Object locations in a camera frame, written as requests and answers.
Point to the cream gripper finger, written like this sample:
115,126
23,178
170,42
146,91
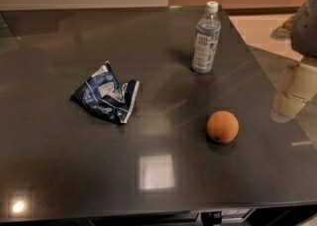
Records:
297,86

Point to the blue chip bag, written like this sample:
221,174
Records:
104,97

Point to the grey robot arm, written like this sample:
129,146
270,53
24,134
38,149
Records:
303,33

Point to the orange fruit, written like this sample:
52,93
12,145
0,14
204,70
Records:
222,127

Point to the clear plastic water bottle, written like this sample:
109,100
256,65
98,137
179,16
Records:
206,39

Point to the black device under table edge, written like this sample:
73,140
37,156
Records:
225,216

